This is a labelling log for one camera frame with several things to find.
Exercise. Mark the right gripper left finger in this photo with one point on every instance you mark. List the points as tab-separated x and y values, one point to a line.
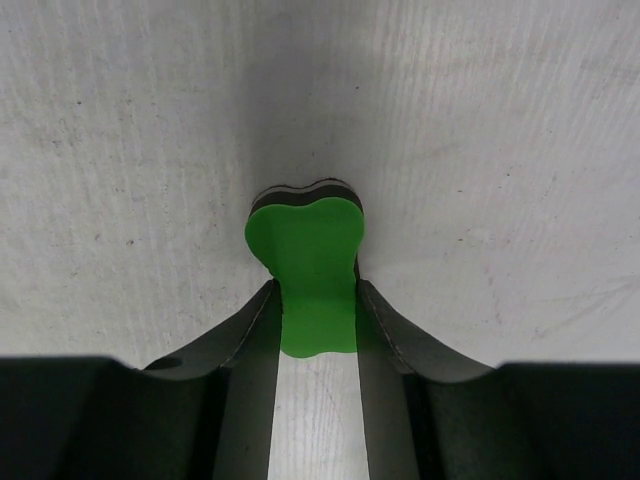
204	411

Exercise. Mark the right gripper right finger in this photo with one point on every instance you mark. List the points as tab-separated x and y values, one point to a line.
431	412

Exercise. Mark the green whiteboard eraser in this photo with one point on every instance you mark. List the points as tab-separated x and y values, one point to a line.
308	238

